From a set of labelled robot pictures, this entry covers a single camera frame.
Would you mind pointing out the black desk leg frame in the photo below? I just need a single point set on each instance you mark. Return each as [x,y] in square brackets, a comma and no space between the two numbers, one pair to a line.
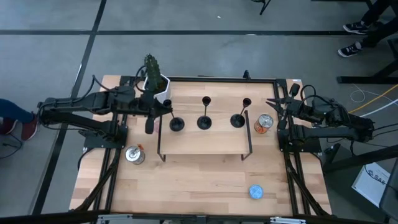
[367,79]

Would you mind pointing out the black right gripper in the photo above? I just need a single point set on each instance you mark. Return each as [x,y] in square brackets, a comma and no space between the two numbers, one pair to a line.
[293,109]

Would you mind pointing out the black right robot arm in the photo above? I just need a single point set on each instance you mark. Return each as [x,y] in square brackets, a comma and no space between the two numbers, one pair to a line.
[342,124]

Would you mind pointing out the white printed cardboard box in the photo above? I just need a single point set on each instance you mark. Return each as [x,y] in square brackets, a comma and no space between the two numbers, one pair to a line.
[370,186]

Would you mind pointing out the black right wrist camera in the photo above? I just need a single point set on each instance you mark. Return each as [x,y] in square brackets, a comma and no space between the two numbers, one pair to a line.
[294,89]

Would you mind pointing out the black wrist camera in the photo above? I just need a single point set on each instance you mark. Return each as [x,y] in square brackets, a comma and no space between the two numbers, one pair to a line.
[149,126]
[294,89]

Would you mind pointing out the wooden shelf riser black legs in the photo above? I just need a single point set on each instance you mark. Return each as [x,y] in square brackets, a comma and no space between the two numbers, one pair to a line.
[205,140]

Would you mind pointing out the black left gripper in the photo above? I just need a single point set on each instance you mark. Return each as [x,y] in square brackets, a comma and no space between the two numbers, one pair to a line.
[146,107]

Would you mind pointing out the blue glitter candle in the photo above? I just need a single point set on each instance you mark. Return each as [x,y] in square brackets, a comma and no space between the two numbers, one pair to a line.
[256,192]

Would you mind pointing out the black metal candlestick holder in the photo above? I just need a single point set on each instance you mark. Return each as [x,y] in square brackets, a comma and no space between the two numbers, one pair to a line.
[204,123]
[177,124]
[237,121]

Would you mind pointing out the green cactus in white pot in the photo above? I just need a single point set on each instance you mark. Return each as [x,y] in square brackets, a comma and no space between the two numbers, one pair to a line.
[154,71]

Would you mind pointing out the black overhead crossbar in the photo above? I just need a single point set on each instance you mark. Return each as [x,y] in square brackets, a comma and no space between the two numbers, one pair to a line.
[199,219]

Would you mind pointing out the black aluminium table frame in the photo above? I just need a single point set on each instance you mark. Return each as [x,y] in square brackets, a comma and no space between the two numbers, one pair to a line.
[264,80]

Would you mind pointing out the grey chair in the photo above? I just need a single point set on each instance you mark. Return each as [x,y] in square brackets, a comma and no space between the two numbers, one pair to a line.
[390,193]

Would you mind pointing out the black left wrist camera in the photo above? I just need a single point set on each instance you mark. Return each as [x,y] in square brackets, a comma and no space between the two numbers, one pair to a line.
[149,126]

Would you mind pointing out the black floor stand beam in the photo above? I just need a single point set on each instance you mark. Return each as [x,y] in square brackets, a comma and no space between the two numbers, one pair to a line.
[357,160]

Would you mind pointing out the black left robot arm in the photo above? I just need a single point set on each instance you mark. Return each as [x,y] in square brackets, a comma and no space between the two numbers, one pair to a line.
[77,104]

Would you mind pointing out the tin can orange label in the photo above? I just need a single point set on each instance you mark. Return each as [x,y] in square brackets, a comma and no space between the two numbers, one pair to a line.
[263,123]
[134,154]

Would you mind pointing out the black chair leg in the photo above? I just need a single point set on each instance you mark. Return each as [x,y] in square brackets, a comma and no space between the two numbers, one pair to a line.
[264,6]

